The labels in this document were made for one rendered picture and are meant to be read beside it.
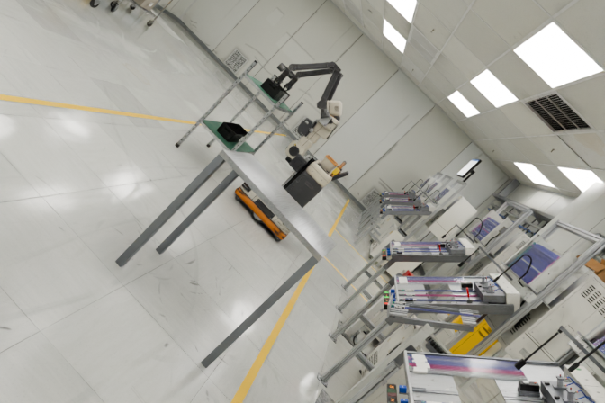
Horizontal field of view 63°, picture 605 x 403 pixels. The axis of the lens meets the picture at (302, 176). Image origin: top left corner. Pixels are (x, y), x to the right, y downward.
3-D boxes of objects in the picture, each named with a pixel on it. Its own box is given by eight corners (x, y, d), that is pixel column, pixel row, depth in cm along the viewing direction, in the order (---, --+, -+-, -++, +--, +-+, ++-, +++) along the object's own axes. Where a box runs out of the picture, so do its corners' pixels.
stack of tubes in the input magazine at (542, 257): (528, 284, 310) (561, 255, 306) (506, 265, 360) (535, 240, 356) (542, 299, 309) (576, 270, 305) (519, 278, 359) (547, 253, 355)
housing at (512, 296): (506, 315, 311) (506, 292, 311) (489, 292, 360) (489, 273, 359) (519, 315, 310) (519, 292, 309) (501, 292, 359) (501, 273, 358)
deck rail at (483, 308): (398, 312, 320) (397, 303, 319) (397, 311, 322) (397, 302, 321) (514, 315, 309) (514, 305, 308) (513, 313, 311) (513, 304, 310)
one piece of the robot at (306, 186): (293, 217, 533) (349, 163, 521) (285, 226, 479) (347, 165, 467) (272, 195, 534) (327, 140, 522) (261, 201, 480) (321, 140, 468)
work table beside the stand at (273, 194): (158, 248, 294) (251, 153, 282) (237, 338, 284) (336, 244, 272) (114, 261, 250) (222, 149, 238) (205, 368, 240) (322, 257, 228)
